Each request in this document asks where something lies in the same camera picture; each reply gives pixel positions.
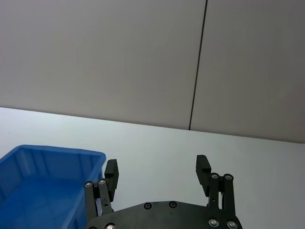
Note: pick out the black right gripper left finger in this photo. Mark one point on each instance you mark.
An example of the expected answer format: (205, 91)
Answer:
(105, 193)

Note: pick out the blue plastic bin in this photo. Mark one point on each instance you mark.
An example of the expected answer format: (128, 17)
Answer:
(45, 188)

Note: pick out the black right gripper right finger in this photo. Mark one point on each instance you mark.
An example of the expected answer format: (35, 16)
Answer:
(215, 188)

